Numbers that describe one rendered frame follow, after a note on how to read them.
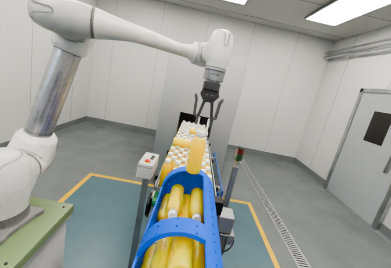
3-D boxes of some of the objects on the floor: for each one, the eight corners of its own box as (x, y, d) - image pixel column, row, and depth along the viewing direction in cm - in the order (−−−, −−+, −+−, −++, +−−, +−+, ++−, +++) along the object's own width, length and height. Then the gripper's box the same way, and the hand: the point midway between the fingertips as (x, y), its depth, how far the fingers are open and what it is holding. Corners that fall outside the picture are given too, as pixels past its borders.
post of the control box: (124, 285, 152) (143, 172, 132) (126, 280, 156) (145, 170, 136) (130, 286, 152) (149, 173, 132) (131, 281, 156) (150, 170, 136)
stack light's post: (203, 278, 171) (234, 167, 149) (203, 274, 175) (233, 164, 153) (208, 279, 171) (238, 167, 149) (208, 274, 175) (238, 165, 153)
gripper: (193, 77, 79) (182, 131, 84) (232, 85, 80) (219, 139, 84) (194, 77, 87) (184, 127, 91) (230, 85, 87) (217, 134, 92)
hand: (202, 125), depth 87 cm, fingers closed on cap, 4 cm apart
